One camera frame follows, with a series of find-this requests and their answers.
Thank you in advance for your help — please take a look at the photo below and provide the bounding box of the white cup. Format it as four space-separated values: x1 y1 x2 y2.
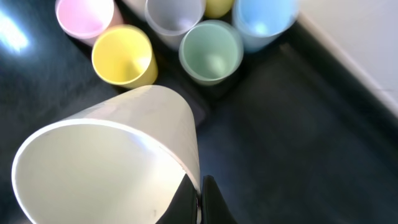
11 84 201 224

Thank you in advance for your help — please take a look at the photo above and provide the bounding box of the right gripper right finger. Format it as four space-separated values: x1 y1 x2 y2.
201 175 239 224

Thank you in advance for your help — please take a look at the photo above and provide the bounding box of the green cup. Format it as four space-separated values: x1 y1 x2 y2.
178 20 244 86

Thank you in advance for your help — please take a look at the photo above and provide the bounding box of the yellow cup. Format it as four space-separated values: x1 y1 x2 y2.
91 24 159 90
203 0 234 19

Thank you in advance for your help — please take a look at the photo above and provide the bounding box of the blue cup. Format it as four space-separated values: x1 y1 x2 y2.
231 0 300 53

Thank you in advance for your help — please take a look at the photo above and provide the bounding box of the grey cup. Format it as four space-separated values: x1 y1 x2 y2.
144 0 206 50

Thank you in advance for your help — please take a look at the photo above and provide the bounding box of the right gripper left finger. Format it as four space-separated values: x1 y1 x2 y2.
155 173 199 224

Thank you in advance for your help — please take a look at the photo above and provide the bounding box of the pink cup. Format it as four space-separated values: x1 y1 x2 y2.
55 0 124 47

